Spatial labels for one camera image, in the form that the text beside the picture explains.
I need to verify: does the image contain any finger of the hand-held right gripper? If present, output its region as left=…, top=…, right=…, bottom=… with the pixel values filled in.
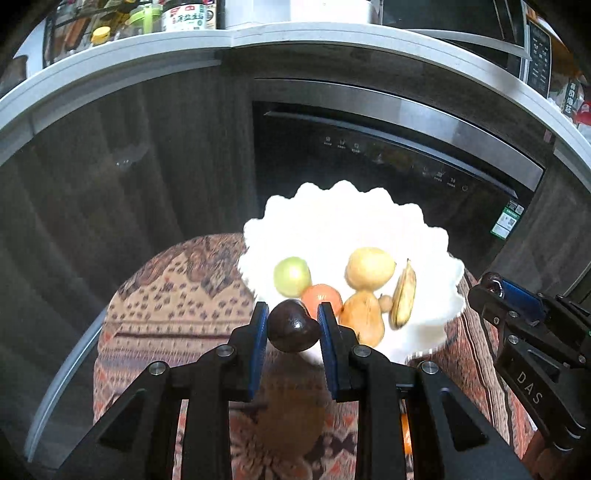
left=468, top=272, right=550, bottom=332
left=547, top=294, right=591, bottom=335

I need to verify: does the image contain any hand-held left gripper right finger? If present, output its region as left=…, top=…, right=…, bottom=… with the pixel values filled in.
left=318, top=302, right=536, bottom=480

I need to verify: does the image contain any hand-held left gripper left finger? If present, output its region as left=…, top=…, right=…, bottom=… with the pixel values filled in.
left=55, top=302, right=271, bottom=480

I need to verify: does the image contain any tan oblong fruit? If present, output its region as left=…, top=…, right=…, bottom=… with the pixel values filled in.
left=338, top=291, right=386, bottom=348

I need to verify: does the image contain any green apple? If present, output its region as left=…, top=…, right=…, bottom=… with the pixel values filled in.
left=273, top=257, right=313, bottom=297

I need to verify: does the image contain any small yellow banana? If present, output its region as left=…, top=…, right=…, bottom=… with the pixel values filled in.
left=390, top=258, right=417, bottom=330

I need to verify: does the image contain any white scalloped bowl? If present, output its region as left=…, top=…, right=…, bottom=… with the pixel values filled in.
left=237, top=181, right=466, bottom=365

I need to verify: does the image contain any green white sticker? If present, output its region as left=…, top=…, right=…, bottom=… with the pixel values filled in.
left=490, top=199, right=526, bottom=239

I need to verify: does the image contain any dark wood cabinet door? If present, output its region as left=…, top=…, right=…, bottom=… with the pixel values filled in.
left=480, top=152, right=591, bottom=301
left=0, top=69, right=257, bottom=457

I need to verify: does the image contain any patterned orange tablecloth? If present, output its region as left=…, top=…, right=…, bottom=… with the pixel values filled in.
left=92, top=233, right=555, bottom=480

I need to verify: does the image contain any round yellow fruit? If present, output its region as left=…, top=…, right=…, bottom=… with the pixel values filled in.
left=345, top=248, right=398, bottom=291

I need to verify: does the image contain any black built-in dishwasher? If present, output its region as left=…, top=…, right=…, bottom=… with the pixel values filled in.
left=252, top=78, right=548, bottom=287

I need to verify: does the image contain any pile of snack packets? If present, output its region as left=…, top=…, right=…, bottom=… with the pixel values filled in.
left=561, top=78, right=591, bottom=130

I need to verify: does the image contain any black microwave oven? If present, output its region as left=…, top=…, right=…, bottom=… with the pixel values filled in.
left=383, top=0, right=552, bottom=97

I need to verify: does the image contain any large labelled sauce jar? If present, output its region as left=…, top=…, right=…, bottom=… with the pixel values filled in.
left=163, top=0, right=218, bottom=32

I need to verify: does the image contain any green lid jar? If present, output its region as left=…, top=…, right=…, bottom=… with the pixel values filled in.
left=129, top=4, right=162, bottom=35

